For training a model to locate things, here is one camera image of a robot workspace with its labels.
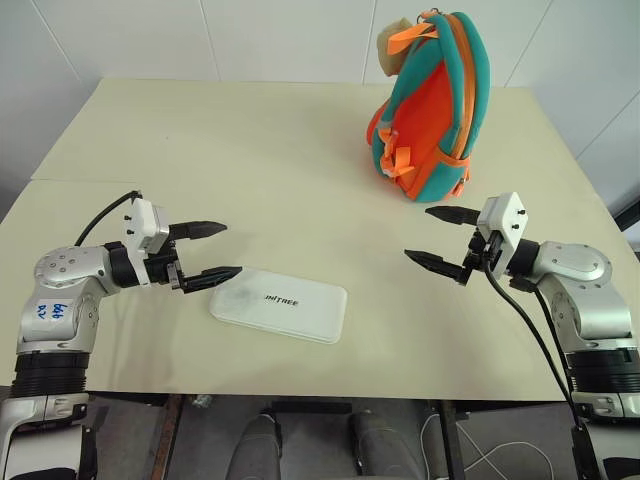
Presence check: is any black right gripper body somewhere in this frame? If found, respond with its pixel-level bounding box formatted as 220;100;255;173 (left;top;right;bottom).
458;226;504;287

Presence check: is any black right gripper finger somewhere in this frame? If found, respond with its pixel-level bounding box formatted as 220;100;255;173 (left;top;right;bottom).
403;248;470;287
424;204;482;228

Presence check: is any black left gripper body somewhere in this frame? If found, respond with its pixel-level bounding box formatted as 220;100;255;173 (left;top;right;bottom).
147;238;190;295

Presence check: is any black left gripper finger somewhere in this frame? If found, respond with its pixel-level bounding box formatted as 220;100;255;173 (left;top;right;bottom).
181;266;245;296
168;218;230;245

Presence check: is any white case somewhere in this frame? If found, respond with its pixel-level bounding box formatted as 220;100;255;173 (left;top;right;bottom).
207;266;349;346

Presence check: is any teal and orange backpack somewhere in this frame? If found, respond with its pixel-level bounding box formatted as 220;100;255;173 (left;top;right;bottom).
366;6;494;204

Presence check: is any white sticker blue handwriting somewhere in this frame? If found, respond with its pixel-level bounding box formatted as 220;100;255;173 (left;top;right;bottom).
23;298;77;343

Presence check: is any black table crossbar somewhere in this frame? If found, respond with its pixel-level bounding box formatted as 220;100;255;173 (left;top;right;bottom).
268;398;352;415

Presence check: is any rusty metal table leg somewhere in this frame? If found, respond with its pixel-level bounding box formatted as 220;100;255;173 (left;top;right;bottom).
148;393;183;480

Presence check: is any dark rounded grey shape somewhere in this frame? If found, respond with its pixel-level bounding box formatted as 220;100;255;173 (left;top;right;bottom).
233;413;282;480
348;411;419;480

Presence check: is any black metal table leg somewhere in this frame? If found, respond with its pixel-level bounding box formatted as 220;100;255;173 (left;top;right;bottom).
437;399;469;480

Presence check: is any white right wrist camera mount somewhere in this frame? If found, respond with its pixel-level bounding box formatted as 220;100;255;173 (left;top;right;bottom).
476;191;529;275

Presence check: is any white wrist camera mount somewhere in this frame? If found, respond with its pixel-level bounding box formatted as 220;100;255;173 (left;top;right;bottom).
476;191;529;275
122;197;172;289

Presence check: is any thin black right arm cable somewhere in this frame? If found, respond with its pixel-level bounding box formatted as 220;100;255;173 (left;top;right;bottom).
514;277;579;401

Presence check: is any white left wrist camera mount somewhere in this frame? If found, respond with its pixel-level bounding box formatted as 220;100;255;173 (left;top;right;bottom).
122;197;172;289

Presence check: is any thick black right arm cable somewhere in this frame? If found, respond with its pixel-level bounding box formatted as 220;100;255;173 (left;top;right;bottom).
483;252;589;431

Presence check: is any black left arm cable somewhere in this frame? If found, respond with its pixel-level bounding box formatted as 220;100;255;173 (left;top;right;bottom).
73;190;145;247

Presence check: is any white floor cable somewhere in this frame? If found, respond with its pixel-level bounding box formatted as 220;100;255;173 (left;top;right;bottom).
418;412;557;480

